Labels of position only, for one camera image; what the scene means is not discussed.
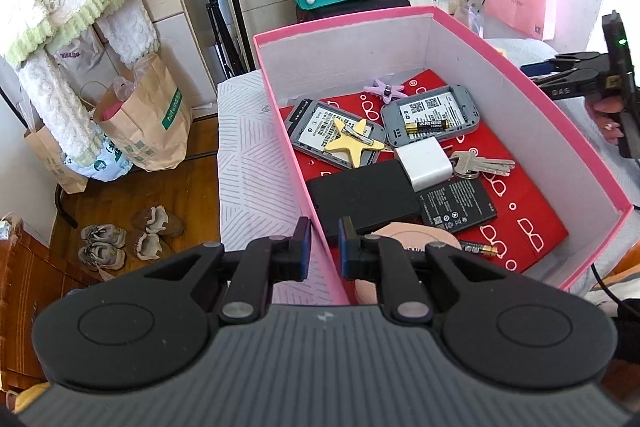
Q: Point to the pink cardboard box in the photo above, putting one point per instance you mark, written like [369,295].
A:
[350,52]

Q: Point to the person's right hand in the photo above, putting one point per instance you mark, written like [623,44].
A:
[606,117]

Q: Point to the red patterned cloth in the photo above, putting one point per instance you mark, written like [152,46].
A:
[530,217]

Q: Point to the yellow star clip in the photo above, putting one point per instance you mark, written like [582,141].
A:
[350,147]

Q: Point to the white charger plug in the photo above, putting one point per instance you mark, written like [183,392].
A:
[425,164]

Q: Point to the grey pocket router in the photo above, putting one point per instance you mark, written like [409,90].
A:
[450,104]
[312,127]

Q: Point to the silver keys bunch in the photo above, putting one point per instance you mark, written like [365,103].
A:
[480,164]

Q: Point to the large brown paper bag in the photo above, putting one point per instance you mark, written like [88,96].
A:
[150,127]

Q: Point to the black clothes rack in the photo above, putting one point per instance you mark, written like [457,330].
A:
[65,212]

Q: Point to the brown fuzzy boot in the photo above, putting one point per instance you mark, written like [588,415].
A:
[149,246]
[157,222]

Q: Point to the grey printed garment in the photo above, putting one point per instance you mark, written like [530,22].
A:
[75,62]

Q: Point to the pink round compact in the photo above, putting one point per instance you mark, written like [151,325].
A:
[400,239]

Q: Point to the black suitcase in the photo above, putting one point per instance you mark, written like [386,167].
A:
[380,2]

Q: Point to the clear plastic bag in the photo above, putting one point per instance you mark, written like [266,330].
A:
[472,14]

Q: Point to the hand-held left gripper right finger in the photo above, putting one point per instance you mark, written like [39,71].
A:
[345,249]

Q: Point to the black power bank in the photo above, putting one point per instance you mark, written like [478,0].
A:
[360,197]

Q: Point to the black gold AA battery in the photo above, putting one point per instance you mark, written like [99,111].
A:
[427,127]
[477,249]

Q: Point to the brown wooden cabinet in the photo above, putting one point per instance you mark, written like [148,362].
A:
[40,287]

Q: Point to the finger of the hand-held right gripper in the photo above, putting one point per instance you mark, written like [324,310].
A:
[575,82]
[535,68]

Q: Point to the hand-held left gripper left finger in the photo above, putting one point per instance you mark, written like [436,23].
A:
[304,249]

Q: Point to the grey sneaker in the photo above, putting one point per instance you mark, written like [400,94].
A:
[102,236]
[100,256]

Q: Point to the blue white plastic bag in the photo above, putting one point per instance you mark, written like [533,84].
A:
[105,167]

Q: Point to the purple star clip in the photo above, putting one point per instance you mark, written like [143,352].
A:
[385,89]

